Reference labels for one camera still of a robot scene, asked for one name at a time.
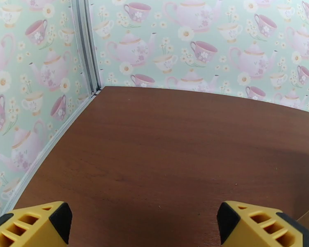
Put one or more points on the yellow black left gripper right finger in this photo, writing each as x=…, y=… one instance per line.
x=260, y=228

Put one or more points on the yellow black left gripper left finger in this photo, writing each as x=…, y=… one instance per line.
x=28, y=228

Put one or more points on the aluminium corner post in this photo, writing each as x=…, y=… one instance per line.
x=86, y=48

